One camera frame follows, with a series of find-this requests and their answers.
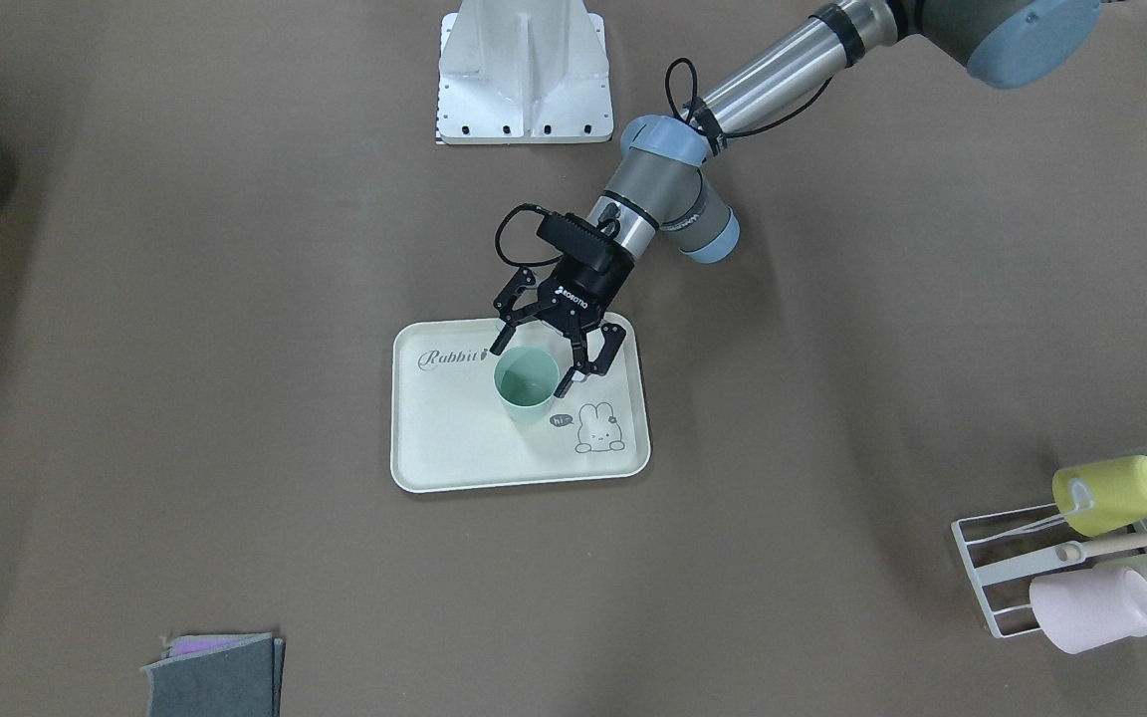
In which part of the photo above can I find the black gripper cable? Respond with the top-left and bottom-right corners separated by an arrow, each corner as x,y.
494,59 -> 833,270

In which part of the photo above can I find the purple folded cloth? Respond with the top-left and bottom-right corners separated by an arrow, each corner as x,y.
163,634 -> 247,658

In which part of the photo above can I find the wooden rack handle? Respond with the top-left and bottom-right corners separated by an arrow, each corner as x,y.
1052,531 -> 1147,566

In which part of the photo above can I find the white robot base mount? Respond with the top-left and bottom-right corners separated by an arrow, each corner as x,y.
434,1 -> 615,145

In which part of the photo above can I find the pink cup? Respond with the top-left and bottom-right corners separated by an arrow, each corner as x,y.
1029,566 -> 1147,654

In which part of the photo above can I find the cream rabbit tray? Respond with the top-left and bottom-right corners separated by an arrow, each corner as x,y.
390,313 -> 651,493

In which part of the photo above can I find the green cup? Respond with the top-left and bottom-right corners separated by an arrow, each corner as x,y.
492,346 -> 562,424

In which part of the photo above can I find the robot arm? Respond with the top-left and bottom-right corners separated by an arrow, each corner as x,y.
490,1 -> 1101,375

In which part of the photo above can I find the yellow cup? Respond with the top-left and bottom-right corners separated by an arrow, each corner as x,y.
1051,455 -> 1147,537

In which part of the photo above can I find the white wire cup rack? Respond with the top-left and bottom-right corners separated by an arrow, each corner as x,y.
950,504 -> 1086,639

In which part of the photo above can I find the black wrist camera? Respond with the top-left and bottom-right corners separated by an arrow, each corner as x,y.
537,213 -> 634,274

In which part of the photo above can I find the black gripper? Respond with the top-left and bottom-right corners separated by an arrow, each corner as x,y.
490,254 -> 634,398

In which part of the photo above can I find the grey folded cloth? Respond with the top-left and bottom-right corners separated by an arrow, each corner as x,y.
141,632 -> 284,716

